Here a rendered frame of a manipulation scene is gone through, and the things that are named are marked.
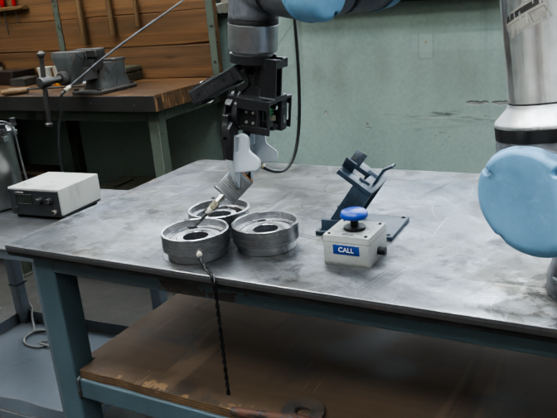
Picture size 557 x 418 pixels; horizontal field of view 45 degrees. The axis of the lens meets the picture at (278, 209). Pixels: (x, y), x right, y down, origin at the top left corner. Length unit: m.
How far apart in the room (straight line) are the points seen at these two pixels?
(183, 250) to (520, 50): 0.56
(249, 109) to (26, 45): 2.62
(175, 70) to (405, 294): 2.22
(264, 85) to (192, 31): 1.89
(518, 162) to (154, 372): 0.80
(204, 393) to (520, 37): 0.77
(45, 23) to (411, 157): 1.83
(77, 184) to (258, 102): 0.87
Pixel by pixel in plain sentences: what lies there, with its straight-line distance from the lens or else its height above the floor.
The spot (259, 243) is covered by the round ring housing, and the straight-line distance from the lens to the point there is 1.00.
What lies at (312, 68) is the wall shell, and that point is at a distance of 2.75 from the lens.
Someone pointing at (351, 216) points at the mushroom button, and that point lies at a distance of 0.95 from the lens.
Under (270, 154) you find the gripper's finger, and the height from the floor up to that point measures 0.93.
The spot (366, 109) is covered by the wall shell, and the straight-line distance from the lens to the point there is 2.69.
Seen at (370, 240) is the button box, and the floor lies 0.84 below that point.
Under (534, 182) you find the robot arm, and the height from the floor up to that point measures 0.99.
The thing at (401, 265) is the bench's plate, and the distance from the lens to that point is 0.96.
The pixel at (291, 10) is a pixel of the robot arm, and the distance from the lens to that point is 0.92.
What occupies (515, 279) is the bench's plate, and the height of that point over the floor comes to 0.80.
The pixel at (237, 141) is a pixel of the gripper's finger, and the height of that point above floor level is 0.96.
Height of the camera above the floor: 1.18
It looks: 18 degrees down
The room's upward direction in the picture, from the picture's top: 5 degrees counter-clockwise
